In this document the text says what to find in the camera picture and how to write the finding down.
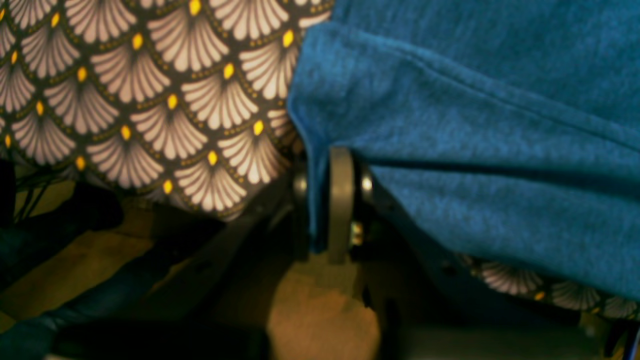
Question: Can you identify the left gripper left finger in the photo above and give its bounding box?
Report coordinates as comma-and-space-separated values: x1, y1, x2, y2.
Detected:
290, 160, 310, 262

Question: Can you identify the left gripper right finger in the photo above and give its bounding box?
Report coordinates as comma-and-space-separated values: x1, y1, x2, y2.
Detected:
327, 146, 355, 265

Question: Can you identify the blue long-sleeve T-shirt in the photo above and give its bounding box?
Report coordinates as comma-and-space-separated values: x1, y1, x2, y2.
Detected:
286, 0, 640, 300

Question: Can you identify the fan-patterned table cloth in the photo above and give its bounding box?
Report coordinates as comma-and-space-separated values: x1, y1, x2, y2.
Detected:
1, 0, 639, 321

